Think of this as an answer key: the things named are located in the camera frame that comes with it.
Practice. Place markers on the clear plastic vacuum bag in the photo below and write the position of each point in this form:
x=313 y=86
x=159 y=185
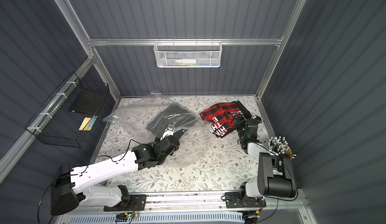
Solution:
x=135 y=116

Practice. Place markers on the yellow notepad in basket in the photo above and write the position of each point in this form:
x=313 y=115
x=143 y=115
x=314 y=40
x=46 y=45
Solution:
x=86 y=125

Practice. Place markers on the white wire mesh basket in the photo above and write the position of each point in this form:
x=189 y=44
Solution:
x=207 y=56

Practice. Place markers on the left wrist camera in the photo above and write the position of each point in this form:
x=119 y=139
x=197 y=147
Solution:
x=169 y=131

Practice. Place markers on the white vented panel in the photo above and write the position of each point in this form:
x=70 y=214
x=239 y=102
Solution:
x=162 y=218

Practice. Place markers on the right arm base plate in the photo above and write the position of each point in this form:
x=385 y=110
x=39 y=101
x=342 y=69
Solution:
x=235 y=200

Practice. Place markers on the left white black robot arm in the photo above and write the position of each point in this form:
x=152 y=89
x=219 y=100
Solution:
x=74 y=187

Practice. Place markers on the black shirt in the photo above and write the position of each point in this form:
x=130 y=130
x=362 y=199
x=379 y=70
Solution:
x=244 y=110

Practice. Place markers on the red plaid shirt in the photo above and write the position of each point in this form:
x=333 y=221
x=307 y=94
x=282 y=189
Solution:
x=221 y=116

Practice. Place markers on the aluminium frame back crossbar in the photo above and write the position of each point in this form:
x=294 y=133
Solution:
x=151 y=42

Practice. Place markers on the black wire wall basket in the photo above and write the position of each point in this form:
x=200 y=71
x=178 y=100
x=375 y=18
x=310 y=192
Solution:
x=56 y=125

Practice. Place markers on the yellow cup of pens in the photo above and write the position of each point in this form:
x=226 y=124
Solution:
x=279 y=145

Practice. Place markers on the dark grey pinstripe shirt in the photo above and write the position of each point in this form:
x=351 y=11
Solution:
x=175 y=115

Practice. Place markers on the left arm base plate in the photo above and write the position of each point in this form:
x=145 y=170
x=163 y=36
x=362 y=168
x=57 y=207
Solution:
x=128 y=204

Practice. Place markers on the white bottle in basket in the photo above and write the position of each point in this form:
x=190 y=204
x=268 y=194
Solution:
x=187 y=62

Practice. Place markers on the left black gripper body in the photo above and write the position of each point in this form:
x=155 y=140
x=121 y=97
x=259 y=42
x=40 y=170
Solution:
x=173 y=134

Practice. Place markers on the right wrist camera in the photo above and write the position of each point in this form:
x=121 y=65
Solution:
x=257 y=118

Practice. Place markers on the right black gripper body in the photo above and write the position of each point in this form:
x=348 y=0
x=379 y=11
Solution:
x=241 y=122

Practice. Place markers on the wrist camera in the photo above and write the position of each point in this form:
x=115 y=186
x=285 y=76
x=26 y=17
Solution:
x=257 y=118
x=169 y=131

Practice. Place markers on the black box in basket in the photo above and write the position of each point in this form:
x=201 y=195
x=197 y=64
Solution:
x=87 y=103

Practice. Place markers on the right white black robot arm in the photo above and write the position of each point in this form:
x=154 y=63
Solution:
x=274 y=172

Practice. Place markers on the aluminium front rail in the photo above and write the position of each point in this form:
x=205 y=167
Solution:
x=181 y=201

